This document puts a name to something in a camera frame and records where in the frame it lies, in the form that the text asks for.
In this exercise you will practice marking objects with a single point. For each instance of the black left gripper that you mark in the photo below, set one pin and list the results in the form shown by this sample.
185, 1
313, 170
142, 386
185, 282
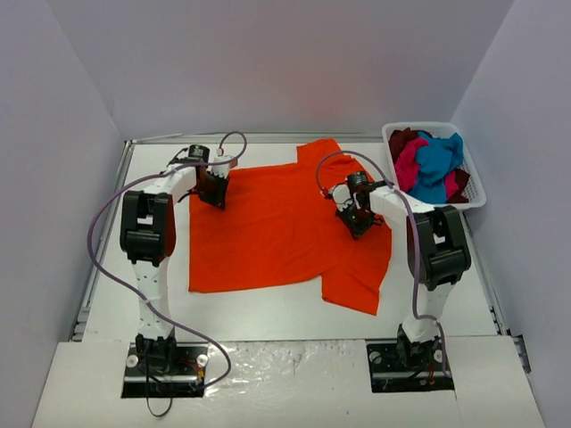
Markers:
215, 193

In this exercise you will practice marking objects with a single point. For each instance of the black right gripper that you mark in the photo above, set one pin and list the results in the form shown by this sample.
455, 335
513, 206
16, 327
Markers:
355, 221

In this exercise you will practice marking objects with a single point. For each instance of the orange t shirt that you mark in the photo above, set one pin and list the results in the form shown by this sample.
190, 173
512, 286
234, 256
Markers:
277, 229

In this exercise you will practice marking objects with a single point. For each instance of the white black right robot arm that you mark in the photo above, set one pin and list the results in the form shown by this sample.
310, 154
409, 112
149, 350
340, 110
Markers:
437, 251

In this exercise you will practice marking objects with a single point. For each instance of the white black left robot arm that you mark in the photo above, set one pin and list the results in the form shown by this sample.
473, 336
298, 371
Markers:
148, 229

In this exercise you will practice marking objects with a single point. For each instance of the pink t shirt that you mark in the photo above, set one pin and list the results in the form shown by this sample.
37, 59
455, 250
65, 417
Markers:
406, 170

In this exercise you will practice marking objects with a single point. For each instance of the white plastic laundry basket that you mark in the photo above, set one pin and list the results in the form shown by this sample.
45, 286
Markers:
474, 192

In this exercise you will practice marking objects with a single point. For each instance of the dark red t shirt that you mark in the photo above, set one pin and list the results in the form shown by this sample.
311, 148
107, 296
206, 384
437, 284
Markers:
406, 139

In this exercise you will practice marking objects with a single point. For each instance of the blue t shirt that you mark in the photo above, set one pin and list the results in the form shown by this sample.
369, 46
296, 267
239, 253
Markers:
436, 161

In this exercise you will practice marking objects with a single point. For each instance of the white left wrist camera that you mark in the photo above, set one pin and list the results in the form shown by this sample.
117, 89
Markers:
222, 165

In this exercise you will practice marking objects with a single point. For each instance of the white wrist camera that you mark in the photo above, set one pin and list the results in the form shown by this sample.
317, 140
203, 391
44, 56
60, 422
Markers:
341, 196
222, 165

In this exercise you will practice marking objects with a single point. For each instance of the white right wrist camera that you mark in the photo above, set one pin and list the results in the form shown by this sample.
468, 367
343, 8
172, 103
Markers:
341, 196

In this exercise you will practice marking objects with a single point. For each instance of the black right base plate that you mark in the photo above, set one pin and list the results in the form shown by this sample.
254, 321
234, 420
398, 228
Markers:
388, 373

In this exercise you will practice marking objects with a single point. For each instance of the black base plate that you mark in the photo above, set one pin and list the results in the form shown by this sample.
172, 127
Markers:
182, 378
388, 373

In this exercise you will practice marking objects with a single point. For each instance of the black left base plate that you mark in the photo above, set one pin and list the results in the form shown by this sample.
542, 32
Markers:
182, 378

